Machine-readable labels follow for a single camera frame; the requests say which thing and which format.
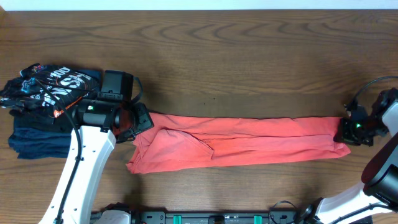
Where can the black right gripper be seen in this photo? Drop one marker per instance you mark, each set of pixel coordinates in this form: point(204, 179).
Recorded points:
point(345, 135)

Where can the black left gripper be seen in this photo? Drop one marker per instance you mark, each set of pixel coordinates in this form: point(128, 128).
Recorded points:
point(144, 121)

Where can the red soccer t-shirt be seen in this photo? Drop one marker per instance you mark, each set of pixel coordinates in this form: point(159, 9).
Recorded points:
point(183, 142)

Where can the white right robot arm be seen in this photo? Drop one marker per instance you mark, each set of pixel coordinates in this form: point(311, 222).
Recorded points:
point(377, 190)

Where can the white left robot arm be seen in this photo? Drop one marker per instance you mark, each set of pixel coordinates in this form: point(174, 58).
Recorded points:
point(114, 116)

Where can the black printed folded t-shirt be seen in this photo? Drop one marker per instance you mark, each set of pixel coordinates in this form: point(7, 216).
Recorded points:
point(30, 97)

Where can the navy folded t-shirt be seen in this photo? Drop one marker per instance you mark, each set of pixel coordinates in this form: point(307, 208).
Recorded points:
point(32, 143)

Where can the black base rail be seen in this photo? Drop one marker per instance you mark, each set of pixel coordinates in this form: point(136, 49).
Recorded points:
point(121, 213)

